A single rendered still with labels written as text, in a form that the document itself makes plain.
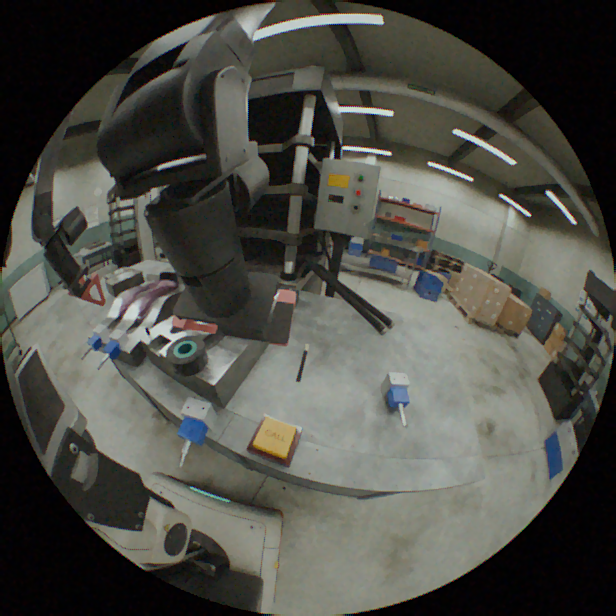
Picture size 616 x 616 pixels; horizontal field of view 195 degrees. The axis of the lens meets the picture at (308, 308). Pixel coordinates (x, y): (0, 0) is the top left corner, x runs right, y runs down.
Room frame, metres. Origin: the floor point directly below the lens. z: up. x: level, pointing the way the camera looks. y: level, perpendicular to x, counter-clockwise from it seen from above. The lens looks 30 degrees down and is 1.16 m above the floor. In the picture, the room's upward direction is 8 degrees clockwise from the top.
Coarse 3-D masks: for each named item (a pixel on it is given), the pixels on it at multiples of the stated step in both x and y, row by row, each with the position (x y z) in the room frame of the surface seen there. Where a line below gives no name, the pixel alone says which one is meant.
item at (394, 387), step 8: (392, 376) 0.26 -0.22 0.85; (400, 376) 0.26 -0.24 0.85; (384, 384) 0.26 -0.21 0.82; (392, 384) 0.24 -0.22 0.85; (400, 384) 0.24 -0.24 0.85; (408, 384) 0.24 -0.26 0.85; (384, 392) 0.24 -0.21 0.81; (392, 392) 0.22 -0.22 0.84; (400, 392) 0.22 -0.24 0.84; (392, 400) 0.21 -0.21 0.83; (400, 400) 0.20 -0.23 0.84; (408, 400) 0.20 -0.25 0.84; (400, 408) 0.19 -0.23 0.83; (400, 416) 0.17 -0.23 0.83
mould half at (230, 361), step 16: (288, 288) 0.51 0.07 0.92; (144, 336) 0.22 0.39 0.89; (176, 336) 0.25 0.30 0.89; (160, 352) 0.19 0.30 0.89; (208, 352) 0.23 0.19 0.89; (224, 352) 0.24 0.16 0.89; (240, 352) 0.25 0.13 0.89; (256, 352) 0.31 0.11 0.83; (160, 368) 0.20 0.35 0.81; (208, 368) 0.19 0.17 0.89; (224, 368) 0.20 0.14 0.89; (240, 368) 0.24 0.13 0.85; (192, 384) 0.17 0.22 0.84; (208, 384) 0.16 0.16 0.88; (224, 384) 0.18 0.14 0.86; (240, 384) 0.22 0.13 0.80; (208, 400) 0.16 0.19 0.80; (224, 400) 0.16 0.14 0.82
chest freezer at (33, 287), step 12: (24, 276) 0.03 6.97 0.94; (36, 276) 0.48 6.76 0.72; (12, 288) -0.56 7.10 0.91; (24, 288) -0.07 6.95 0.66; (36, 288) 0.38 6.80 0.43; (48, 288) 0.84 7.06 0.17; (12, 300) -0.69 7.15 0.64; (24, 300) -0.20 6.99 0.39; (36, 300) 0.25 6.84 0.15; (24, 312) -0.35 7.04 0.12
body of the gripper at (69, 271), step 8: (64, 256) 0.12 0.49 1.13; (72, 256) 0.14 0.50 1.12; (64, 264) 0.12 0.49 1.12; (72, 264) 0.14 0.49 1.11; (56, 272) 0.10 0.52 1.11; (64, 272) 0.11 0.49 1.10; (72, 272) 0.13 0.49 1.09; (80, 272) 0.15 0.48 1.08; (64, 280) 0.11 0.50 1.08; (72, 280) 0.13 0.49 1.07; (64, 288) 0.11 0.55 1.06; (72, 288) 0.11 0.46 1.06
